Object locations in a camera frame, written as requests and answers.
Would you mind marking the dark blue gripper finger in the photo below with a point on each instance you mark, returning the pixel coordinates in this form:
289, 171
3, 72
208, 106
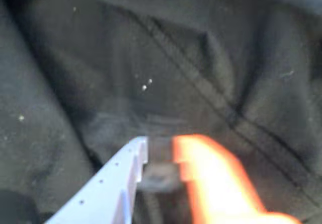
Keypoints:
108, 191

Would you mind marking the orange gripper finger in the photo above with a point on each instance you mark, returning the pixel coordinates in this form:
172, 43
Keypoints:
221, 183

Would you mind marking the black AXA bike light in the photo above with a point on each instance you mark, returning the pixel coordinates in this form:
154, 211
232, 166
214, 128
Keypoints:
161, 176

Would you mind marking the black fabric bag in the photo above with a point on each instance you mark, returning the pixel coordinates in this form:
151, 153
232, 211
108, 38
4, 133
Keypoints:
176, 58

